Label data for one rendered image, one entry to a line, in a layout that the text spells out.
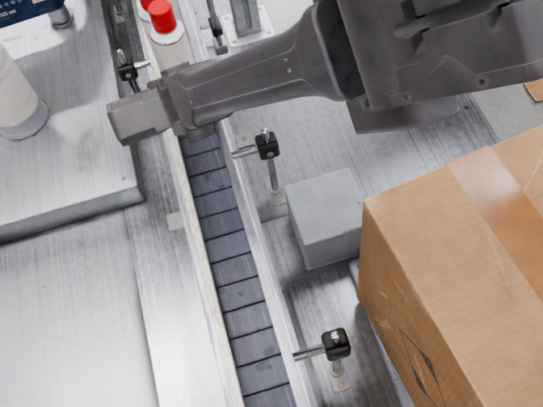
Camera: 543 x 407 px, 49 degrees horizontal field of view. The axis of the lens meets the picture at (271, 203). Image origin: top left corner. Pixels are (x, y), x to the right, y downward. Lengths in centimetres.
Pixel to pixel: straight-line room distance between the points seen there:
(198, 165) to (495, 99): 142
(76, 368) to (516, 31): 77
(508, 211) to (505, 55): 35
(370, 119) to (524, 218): 28
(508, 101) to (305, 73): 181
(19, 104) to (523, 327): 79
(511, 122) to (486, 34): 185
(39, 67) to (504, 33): 98
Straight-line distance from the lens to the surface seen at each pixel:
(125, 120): 74
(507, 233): 61
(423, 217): 60
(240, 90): 49
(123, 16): 128
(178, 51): 90
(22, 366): 95
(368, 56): 34
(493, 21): 29
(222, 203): 90
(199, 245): 83
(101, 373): 90
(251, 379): 79
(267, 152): 84
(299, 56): 40
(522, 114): 216
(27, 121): 106
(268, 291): 74
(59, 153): 103
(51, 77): 115
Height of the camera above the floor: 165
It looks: 60 degrees down
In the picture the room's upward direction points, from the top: 12 degrees counter-clockwise
